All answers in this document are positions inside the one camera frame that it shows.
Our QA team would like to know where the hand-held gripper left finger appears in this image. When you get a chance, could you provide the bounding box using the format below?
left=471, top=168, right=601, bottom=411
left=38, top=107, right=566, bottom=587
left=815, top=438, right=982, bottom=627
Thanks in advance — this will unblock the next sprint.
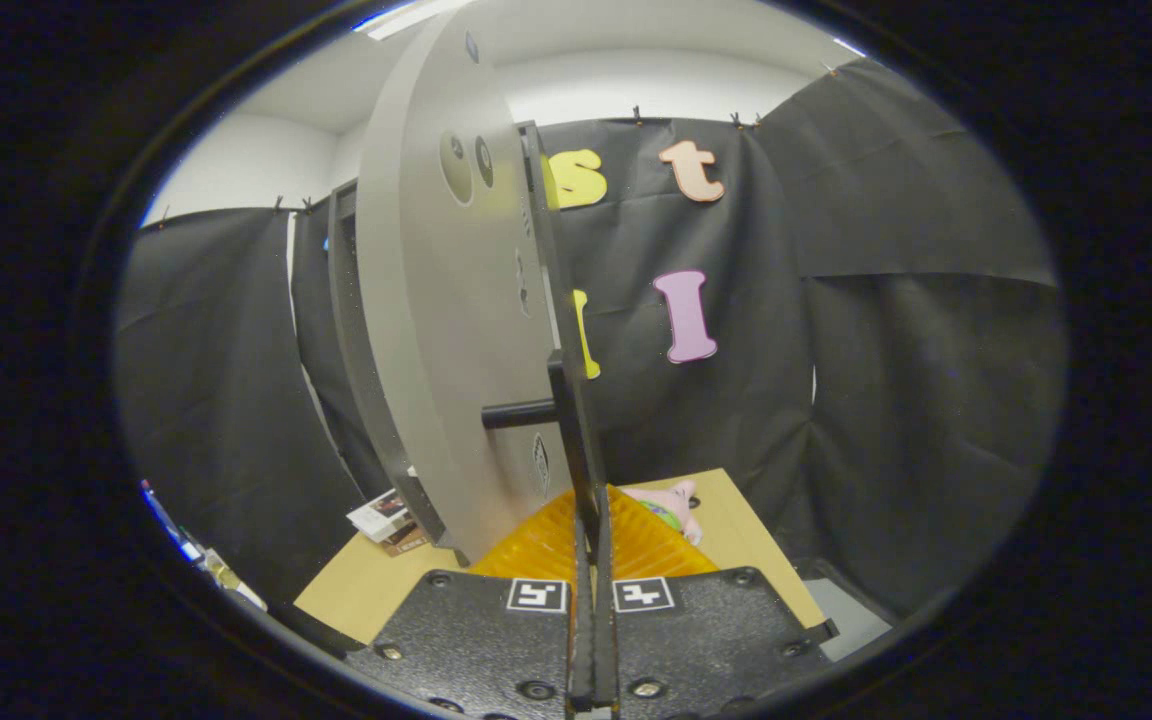
left=344, top=487, right=595, bottom=720

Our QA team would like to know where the long ceiling light panel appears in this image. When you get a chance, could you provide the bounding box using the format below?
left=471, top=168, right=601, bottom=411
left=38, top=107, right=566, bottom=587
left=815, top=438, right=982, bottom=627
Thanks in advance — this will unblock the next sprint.
left=354, top=0, right=472, bottom=39

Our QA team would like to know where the grey shoe cabinet door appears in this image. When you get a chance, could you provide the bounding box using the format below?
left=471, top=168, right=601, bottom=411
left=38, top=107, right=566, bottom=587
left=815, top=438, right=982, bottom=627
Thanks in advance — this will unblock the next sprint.
left=354, top=8, right=622, bottom=566

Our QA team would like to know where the black door handle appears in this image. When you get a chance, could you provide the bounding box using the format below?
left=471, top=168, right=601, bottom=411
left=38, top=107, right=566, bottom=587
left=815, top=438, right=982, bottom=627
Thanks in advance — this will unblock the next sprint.
left=481, top=398, right=563, bottom=431

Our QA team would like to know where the pink star plush toy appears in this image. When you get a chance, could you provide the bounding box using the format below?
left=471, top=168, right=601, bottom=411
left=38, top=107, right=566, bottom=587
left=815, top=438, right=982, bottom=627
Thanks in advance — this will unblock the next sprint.
left=624, top=479, right=705, bottom=547

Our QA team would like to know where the black backdrop cloth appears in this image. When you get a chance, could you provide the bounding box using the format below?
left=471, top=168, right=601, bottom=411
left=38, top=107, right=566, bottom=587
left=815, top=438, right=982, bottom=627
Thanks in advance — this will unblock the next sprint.
left=114, top=58, right=1067, bottom=621

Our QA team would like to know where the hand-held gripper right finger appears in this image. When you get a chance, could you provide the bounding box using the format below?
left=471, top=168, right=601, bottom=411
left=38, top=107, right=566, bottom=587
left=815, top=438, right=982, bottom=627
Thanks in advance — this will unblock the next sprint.
left=593, top=485, right=839, bottom=720

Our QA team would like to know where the blue printed packet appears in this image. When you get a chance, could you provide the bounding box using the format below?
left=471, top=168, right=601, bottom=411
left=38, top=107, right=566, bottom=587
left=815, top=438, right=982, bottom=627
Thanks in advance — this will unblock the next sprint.
left=140, top=479, right=205, bottom=563

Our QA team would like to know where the small white cardboard box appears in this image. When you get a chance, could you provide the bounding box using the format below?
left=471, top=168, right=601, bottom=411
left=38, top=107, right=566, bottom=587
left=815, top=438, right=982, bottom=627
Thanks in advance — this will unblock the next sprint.
left=346, top=487, right=433, bottom=557

